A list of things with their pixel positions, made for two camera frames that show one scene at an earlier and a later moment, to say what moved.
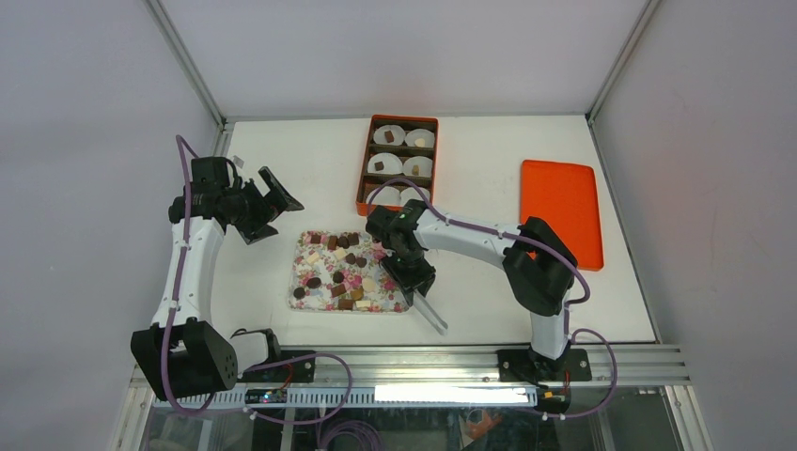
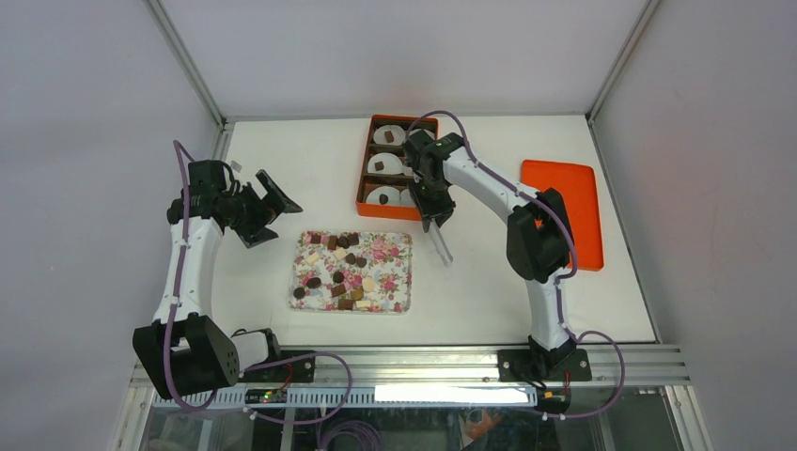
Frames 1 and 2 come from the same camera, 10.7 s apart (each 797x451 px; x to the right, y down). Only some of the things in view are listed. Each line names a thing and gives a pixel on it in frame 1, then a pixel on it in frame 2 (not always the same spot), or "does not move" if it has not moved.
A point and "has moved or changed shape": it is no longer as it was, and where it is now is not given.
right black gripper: (422, 280) → (443, 209)
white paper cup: (420, 133) does not move
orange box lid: (563, 194) does not move
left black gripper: (273, 201) does not move
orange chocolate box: (398, 147) does not move
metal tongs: (423, 304) has moved or changed shape
